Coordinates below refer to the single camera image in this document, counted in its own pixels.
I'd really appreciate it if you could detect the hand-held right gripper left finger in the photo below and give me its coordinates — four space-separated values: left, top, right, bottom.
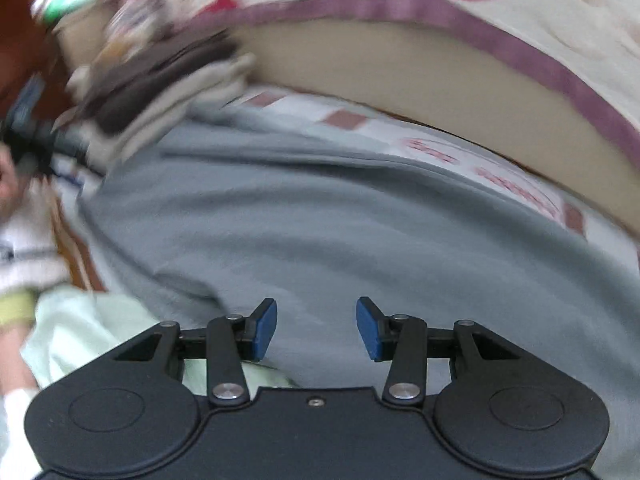
112 297 278 407

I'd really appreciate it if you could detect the grey sweatshirt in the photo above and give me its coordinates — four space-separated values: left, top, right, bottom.
77 100 640 480

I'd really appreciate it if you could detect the person's leg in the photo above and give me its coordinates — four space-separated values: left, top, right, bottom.
0 287 43 466

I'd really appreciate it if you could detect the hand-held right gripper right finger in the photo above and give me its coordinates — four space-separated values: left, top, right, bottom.
356 296 526 403

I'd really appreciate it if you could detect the brown folded garment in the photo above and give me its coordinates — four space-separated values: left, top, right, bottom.
75 35 241 133

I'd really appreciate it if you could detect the checked floor mat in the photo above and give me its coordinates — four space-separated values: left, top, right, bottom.
50 87 593 241

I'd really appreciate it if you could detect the brown wooden dresser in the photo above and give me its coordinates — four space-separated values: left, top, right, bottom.
0 0 66 126

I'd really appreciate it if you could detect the stack of folded clothes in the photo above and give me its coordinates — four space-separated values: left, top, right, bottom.
65 52 258 161

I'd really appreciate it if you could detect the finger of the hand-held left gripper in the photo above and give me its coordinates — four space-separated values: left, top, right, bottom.
50 130 93 161

